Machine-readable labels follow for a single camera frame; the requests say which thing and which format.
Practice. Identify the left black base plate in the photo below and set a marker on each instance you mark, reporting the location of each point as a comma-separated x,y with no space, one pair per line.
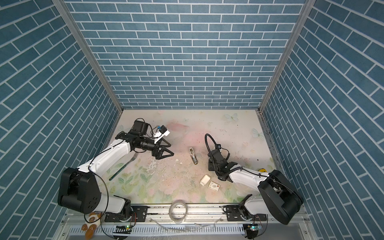
137,214

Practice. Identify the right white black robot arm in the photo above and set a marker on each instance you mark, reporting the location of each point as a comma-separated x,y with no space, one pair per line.
280,198

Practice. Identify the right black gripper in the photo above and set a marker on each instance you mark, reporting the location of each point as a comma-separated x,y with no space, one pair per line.
210,165

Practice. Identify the white staple box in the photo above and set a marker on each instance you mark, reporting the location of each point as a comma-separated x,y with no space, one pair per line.
214,186

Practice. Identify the clear tape roll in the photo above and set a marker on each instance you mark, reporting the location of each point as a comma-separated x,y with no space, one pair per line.
178,212

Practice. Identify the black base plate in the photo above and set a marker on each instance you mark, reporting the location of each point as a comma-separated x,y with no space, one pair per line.
235,213
137,214

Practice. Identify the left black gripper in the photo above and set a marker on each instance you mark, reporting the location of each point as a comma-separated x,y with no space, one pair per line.
158,154

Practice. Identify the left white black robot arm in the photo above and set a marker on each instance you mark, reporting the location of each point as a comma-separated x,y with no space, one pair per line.
79,189

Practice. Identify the silver fork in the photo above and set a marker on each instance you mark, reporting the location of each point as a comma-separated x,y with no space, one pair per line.
124,166

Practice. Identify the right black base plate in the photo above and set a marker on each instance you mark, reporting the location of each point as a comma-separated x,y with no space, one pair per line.
235,213

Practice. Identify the brown white plush toy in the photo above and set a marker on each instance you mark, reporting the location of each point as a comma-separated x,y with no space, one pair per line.
91,224

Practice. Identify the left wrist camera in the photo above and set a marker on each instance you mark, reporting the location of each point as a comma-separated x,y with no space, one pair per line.
160,133

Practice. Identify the aluminium front rail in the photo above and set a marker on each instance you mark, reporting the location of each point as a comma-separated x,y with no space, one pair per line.
190,214

